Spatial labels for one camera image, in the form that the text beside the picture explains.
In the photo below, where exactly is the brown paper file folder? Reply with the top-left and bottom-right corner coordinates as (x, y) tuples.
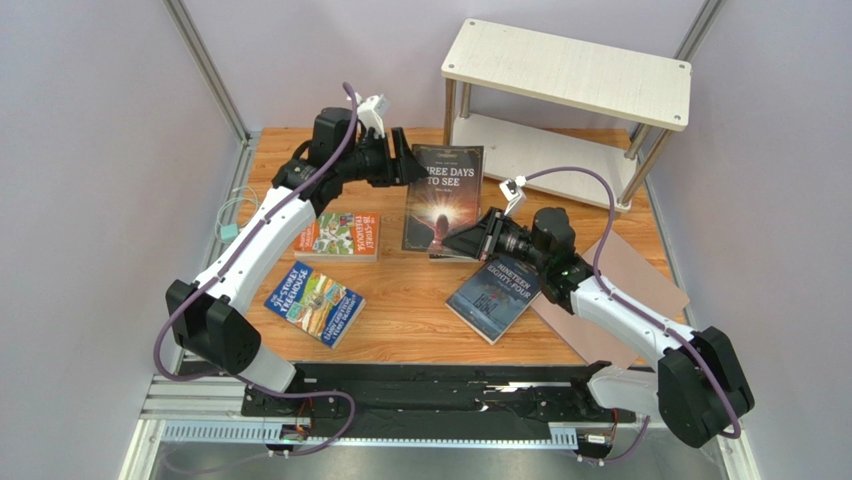
(530, 232), (689, 368)

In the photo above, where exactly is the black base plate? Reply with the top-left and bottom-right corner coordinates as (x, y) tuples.
(241, 363), (635, 441)

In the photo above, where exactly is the Nineteen Eighty-Four book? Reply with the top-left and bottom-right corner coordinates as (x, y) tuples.
(445, 256), (540, 345)

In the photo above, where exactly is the teal charger with cable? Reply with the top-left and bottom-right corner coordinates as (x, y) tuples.
(215, 185), (261, 244)

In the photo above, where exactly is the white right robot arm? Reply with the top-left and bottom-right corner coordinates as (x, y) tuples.
(443, 207), (755, 448)

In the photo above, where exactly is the Three Days to See book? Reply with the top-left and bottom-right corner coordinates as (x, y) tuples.
(402, 144), (484, 262)

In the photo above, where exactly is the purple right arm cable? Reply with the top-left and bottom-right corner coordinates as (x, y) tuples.
(519, 166), (741, 441)

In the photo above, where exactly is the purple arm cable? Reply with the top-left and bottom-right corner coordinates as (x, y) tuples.
(519, 166), (741, 441)
(152, 81), (361, 461)

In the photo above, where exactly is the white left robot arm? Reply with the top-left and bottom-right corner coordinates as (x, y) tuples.
(158, 96), (427, 393)

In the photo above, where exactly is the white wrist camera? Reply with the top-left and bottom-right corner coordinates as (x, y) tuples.
(499, 175), (527, 218)
(355, 93), (390, 139)

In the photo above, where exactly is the orange treehouse book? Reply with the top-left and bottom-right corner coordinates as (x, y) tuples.
(293, 212), (381, 262)

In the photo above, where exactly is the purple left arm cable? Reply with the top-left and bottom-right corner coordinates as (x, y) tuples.
(152, 81), (361, 461)

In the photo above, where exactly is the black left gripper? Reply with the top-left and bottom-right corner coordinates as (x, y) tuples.
(337, 127), (429, 188)

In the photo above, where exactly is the white two-tier shelf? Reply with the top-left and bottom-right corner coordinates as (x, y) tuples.
(441, 18), (692, 212)

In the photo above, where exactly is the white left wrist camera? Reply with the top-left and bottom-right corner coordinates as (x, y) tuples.
(355, 93), (390, 139)

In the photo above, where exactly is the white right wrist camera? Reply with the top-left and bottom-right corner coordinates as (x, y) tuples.
(499, 175), (527, 218)

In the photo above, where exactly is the blue 91-storey treehouse book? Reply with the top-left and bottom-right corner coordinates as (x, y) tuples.
(264, 261), (366, 349)

